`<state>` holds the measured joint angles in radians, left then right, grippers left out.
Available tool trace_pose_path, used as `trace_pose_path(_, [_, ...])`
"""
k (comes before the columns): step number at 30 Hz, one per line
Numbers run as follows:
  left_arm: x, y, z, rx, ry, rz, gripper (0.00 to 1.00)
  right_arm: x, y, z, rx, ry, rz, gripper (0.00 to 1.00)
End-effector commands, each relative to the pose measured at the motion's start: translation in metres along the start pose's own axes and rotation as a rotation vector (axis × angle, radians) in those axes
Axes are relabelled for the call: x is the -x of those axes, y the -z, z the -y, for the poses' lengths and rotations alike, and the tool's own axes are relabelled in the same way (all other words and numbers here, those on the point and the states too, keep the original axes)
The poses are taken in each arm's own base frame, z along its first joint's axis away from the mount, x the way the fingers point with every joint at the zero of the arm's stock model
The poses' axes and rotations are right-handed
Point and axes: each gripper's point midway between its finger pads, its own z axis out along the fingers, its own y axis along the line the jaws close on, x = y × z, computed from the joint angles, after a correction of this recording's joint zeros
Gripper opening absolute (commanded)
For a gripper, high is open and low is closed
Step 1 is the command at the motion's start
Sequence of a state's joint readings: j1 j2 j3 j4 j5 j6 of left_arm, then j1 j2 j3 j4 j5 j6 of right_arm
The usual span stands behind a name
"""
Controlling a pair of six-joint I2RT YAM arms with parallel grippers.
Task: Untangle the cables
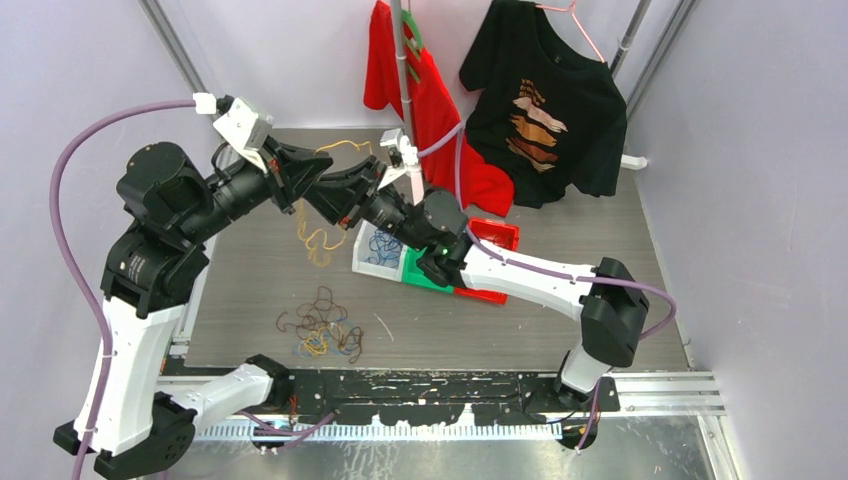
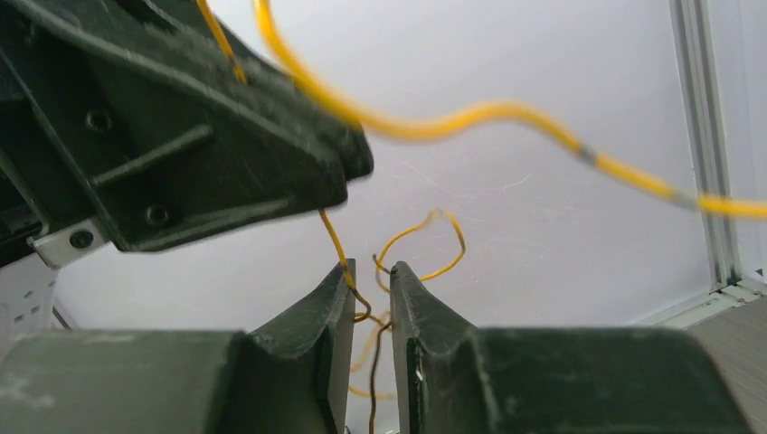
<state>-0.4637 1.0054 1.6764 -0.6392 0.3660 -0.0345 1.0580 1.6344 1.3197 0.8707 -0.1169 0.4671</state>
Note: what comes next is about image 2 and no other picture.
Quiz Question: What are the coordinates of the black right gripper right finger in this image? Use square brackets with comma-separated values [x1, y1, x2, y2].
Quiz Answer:
[390, 262, 751, 433]

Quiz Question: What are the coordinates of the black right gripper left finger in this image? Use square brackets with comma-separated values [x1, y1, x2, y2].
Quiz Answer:
[1, 265, 355, 433]

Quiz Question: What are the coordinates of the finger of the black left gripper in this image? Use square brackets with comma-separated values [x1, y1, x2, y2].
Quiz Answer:
[1, 1, 374, 268]

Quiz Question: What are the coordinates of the brown cable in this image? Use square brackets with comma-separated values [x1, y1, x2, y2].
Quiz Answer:
[350, 287, 393, 434]

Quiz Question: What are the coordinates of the yellow cable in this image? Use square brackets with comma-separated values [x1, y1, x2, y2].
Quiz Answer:
[196, 0, 767, 401]

